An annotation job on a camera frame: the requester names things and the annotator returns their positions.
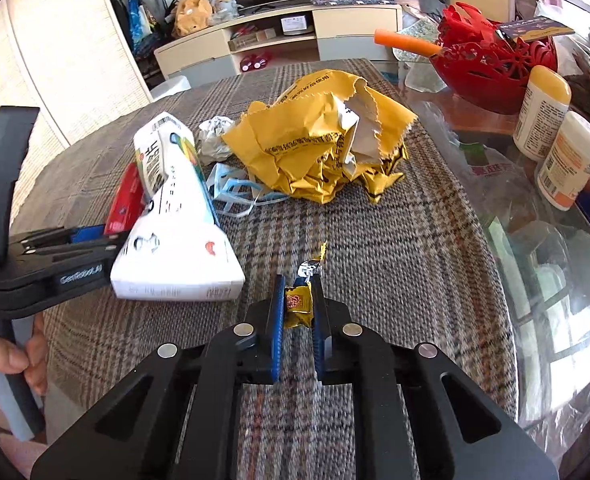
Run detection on red plastic basket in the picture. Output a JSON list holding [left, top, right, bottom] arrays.
[[434, 2, 560, 116]]

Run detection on blue hanging bag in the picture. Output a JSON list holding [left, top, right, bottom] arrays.
[[127, 0, 150, 51]]

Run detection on white printed carton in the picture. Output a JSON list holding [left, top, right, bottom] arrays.
[[111, 111, 246, 303]]

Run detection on yellow plush toy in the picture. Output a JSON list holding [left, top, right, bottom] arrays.
[[172, 0, 214, 38]]

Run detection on crumpled yellow foil bag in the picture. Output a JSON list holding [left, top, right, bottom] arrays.
[[222, 69, 420, 206]]

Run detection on bamboo folding screen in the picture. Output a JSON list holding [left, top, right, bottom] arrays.
[[0, 0, 154, 233]]

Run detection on pink fuzzy clothing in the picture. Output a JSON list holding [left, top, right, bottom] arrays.
[[0, 430, 50, 480]]

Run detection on white bottle yellow cap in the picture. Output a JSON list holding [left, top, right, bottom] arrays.
[[513, 65, 573, 162]]

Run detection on dark patterned cushion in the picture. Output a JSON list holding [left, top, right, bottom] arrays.
[[310, 0, 398, 8]]

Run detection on red packet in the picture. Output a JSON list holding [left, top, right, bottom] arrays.
[[104, 162, 146, 237]]

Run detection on orange handled tool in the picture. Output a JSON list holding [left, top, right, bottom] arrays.
[[373, 29, 443, 58]]

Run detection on beige grey TV cabinet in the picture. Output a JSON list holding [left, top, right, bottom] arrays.
[[154, 2, 404, 93]]

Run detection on pile of bags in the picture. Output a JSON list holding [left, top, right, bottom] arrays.
[[165, 0, 240, 28]]

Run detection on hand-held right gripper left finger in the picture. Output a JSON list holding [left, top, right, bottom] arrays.
[[30, 274, 288, 480]]

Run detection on brown box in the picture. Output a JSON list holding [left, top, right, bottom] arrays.
[[227, 27, 278, 52]]

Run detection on person's left hand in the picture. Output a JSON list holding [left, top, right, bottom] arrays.
[[0, 312, 50, 441]]

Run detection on green patterned plastic bag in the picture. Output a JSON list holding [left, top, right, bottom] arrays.
[[400, 12, 448, 92]]

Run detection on dark printed box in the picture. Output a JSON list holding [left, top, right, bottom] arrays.
[[497, 16, 576, 43]]

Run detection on plaid tablecloth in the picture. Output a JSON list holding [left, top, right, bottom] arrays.
[[10, 57, 520, 480]]

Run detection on clear printed plastic bag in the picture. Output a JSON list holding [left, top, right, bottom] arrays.
[[415, 100, 530, 241]]

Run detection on white small device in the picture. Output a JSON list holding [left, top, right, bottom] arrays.
[[280, 15, 310, 36]]

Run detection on white bottle orange label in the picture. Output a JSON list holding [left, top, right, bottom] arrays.
[[535, 111, 590, 212]]

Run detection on yellow candy wrapper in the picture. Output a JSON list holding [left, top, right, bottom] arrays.
[[282, 241, 329, 331]]

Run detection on blue face mask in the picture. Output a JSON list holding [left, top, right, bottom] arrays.
[[207, 161, 288, 221]]

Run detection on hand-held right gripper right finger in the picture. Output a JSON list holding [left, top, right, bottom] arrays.
[[310, 274, 560, 480]]

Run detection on white crumpled tissue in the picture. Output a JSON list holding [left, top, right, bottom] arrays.
[[196, 116, 236, 167]]

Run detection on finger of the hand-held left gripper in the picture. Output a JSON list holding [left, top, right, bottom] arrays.
[[22, 236, 122, 267], [22, 226, 108, 252]]

